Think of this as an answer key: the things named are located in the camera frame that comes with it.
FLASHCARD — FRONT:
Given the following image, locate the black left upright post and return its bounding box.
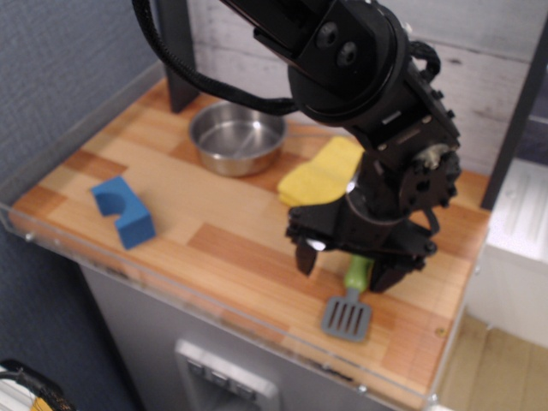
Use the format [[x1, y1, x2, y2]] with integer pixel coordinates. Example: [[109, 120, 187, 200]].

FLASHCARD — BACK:
[[155, 0, 200, 113]]

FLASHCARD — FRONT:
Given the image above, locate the blue wooden arch block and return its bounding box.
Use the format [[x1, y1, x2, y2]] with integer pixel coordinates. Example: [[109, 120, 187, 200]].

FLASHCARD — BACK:
[[91, 176, 156, 250]]

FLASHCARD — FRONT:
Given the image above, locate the steel pan with wire handle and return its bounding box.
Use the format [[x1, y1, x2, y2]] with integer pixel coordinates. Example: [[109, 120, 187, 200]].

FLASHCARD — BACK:
[[188, 101, 305, 178]]

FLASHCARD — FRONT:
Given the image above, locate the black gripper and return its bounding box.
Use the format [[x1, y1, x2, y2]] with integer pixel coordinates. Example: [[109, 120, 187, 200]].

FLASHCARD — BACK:
[[286, 194, 438, 293]]

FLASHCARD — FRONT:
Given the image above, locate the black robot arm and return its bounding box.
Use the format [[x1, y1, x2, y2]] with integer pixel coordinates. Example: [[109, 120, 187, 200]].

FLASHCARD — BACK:
[[229, 1, 461, 292]]

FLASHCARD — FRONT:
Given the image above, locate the green handled grey spatula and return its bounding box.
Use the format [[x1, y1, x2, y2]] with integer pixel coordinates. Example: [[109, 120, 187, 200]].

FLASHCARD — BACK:
[[321, 255, 373, 343]]

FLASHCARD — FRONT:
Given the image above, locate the clear acrylic table guard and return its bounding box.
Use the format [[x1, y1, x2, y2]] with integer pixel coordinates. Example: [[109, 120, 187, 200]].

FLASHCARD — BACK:
[[1, 64, 489, 410]]

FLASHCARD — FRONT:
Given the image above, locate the folded yellow cloth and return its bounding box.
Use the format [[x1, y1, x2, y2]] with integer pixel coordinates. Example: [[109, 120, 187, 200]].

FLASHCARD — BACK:
[[277, 136, 365, 207]]

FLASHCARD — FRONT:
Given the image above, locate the silver ice dispenser panel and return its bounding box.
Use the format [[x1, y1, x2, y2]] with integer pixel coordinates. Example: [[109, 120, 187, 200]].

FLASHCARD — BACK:
[[175, 339, 282, 410]]

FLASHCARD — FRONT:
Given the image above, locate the yellow object at corner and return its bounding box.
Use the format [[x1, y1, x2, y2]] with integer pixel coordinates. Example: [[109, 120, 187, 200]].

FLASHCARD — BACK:
[[29, 397, 53, 411]]

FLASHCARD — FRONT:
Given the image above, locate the black right upright post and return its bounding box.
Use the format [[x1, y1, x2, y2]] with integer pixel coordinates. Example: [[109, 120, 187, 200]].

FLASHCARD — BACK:
[[480, 1, 547, 210]]

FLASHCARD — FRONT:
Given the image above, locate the white toy sink unit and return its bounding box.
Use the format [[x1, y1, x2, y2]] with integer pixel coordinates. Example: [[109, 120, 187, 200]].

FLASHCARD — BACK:
[[466, 159, 547, 347]]

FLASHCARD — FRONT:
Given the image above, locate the grey toy fridge cabinet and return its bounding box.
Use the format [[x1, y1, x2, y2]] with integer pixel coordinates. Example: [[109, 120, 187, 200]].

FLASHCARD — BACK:
[[82, 267, 397, 410]]

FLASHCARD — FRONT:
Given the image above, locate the black upright post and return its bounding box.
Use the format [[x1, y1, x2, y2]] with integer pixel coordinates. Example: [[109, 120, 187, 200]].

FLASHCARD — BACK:
[[480, 1, 547, 210], [155, 0, 200, 113]]

